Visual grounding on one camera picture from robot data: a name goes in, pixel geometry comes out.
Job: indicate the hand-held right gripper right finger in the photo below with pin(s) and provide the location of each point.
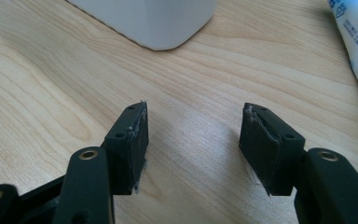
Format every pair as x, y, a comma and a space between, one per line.
270, 155

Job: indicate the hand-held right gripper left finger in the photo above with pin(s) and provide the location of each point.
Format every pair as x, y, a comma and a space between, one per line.
127, 155

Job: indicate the grey plastic holder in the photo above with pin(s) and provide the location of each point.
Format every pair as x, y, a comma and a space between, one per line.
155, 21

